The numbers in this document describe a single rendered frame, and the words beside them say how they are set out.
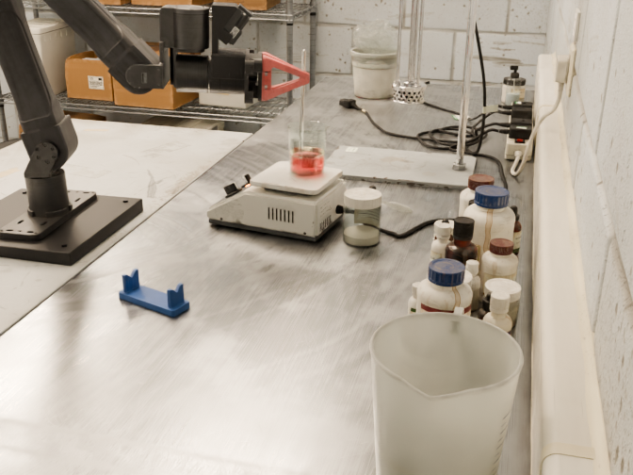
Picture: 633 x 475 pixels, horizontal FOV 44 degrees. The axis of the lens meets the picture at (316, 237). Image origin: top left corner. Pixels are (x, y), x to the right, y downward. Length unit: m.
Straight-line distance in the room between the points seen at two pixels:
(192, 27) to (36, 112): 0.27
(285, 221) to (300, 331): 0.30
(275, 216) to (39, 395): 0.51
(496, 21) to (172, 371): 2.86
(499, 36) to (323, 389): 2.84
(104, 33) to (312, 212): 0.41
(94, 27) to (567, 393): 0.84
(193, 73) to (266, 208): 0.24
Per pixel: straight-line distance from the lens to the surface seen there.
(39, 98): 1.27
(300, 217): 1.24
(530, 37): 3.59
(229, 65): 1.21
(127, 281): 1.09
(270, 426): 0.83
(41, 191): 1.31
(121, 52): 1.22
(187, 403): 0.87
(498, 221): 1.11
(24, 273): 1.21
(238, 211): 1.28
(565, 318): 0.85
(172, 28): 1.22
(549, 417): 0.70
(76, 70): 3.82
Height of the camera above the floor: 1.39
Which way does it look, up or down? 23 degrees down
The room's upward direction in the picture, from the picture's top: 1 degrees clockwise
